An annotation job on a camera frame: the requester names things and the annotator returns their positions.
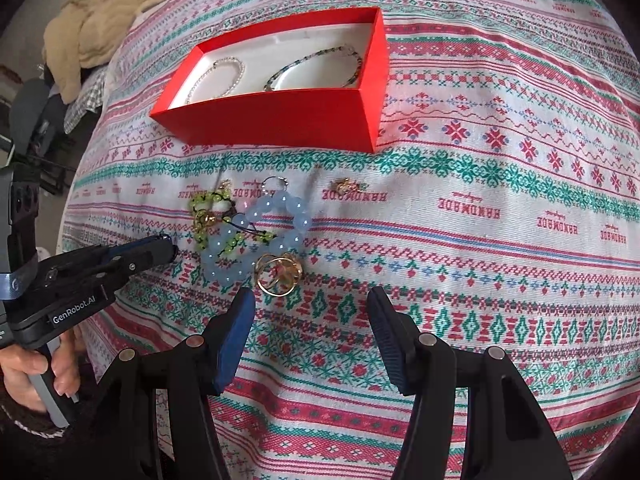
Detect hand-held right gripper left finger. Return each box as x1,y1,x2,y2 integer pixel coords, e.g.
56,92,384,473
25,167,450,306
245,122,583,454
87,287,257,480

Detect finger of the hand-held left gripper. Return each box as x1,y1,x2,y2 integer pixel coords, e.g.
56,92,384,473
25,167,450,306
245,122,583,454
100,234,173,261
37,242,180,292

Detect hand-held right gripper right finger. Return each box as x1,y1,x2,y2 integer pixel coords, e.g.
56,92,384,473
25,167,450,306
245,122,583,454
366,287,573,480

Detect gold interlocked rings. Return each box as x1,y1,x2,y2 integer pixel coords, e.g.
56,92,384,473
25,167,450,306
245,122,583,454
255,254,304,297

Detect green bead bracelet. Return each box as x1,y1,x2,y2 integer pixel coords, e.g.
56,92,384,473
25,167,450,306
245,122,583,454
189,179,276,257

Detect light blue bead bracelet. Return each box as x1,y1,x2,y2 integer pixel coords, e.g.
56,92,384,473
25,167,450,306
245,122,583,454
201,196,312,287

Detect red cardboard box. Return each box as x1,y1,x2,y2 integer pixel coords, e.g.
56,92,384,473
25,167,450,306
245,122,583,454
150,7,390,154

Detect person's left forearm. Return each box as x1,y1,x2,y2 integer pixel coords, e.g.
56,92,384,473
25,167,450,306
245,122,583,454
0,392,108,480

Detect person's left hand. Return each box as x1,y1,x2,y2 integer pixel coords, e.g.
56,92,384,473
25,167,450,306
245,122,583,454
0,332,81,413

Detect patterned woven tablecloth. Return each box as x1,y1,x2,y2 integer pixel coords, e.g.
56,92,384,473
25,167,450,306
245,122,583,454
57,0,640,480

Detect checkered cloth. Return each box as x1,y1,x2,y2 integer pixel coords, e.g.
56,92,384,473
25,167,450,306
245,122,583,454
64,66,109,134

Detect dark chair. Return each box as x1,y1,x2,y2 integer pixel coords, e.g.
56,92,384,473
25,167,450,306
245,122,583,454
10,77,77,197

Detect beige blanket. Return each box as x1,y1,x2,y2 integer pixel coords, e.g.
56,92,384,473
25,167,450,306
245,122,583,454
42,0,182,106

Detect black bead jewellery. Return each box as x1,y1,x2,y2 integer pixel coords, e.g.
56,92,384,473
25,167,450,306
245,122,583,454
263,45,363,92

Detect white pearl bracelet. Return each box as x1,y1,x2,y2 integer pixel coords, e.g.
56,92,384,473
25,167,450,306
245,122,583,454
186,57,247,106

